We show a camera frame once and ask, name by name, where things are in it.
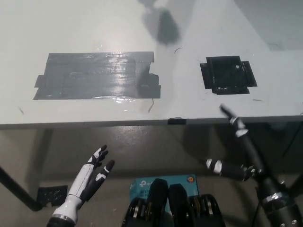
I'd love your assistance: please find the thin black cable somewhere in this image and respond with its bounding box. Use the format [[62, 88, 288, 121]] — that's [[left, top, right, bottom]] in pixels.
[[251, 186, 262, 227]]

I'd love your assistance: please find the black metal table leg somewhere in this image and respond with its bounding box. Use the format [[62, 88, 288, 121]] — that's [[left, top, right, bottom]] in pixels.
[[0, 165, 44, 212]]

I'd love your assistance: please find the black floor tape piece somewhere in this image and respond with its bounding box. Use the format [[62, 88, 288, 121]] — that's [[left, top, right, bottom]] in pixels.
[[37, 185, 68, 209]]

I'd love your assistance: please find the large grey tape patch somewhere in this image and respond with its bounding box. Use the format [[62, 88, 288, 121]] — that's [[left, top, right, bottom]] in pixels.
[[32, 51, 162, 101]]

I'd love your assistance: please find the square black tape patch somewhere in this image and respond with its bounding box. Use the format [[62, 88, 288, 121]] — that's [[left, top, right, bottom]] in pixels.
[[199, 55, 258, 96]]

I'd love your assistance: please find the teal cardboard router box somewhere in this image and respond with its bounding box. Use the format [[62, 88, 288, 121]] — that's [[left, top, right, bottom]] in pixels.
[[128, 174, 200, 197]]

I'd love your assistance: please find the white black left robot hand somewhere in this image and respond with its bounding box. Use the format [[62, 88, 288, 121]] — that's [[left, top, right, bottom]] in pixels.
[[52, 144, 116, 222]]

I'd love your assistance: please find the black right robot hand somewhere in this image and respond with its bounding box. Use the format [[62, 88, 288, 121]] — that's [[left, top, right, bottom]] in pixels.
[[205, 104, 290, 203]]

